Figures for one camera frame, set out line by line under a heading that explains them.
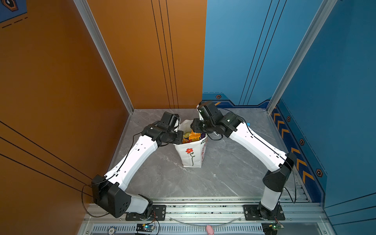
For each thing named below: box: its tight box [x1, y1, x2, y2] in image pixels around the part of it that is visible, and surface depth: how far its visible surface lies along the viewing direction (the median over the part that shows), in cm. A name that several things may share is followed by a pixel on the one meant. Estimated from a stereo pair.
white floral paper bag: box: [174, 119, 209, 168], surface depth 77 cm
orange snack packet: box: [188, 129, 202, 142], surface depth 75 cm
